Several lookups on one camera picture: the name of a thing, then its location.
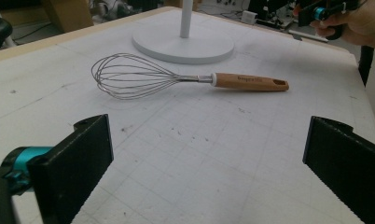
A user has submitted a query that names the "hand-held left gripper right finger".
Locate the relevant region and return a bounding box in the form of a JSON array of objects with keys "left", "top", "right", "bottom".
[{"left": 302, "top": 116, "right": 375, "bottom": 224}]

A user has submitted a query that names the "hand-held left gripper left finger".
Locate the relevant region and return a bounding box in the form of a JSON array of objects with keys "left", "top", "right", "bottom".
[{"left": 0, "top": 113, "right": 115, "bottom": 224}]

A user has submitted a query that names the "wooden handled wire whisk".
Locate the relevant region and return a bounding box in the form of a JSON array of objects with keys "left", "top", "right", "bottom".
[{"left": 90, "top": 52, "right": 290, "bottom": 101}]

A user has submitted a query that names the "white power adapter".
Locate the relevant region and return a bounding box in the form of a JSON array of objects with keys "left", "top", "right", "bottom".
[{"left": 241, "top": 9, "right": 258, "bottom": 25}]

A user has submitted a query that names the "white round stand base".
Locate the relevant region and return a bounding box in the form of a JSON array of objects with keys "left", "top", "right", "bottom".
[{"left": 132, "top": 0, "right": 235, "bottom": 65}]

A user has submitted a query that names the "brown cardboard box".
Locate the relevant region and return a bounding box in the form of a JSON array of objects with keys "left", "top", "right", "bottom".
[{"left": 40, "top": 0, "right": 94, "bottom": 35}]

